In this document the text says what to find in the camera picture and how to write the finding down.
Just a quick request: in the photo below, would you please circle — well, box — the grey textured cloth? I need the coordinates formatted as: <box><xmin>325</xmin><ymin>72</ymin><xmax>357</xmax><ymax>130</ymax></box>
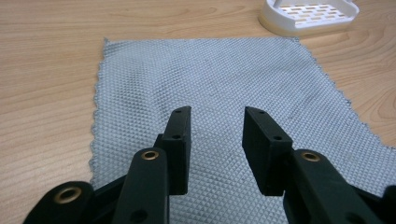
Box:
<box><xmin>88</xmin><ymin>36</ymin><xmax>396</xmax><ymax>224</ymax></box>

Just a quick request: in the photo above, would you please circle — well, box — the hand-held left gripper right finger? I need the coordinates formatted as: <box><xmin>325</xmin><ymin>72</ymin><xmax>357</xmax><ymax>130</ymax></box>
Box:
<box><xmin>241</xmin><ymin>105</ymin><xmax>294</xmax><ymax>197</ymax></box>

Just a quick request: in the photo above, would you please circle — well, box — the white slotted soap dish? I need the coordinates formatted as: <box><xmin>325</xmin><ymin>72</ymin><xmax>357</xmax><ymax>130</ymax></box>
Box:
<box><xmin>258</xmin><ymin>0</ymin><xmax>361</xmax><ymax>36</ymax></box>

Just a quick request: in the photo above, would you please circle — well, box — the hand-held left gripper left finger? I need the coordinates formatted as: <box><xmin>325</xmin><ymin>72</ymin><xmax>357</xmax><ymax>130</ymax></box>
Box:
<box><xmin>152</xmin><ymin>105</ymin><xmax>192</xmax><ymax>196</ymax></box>

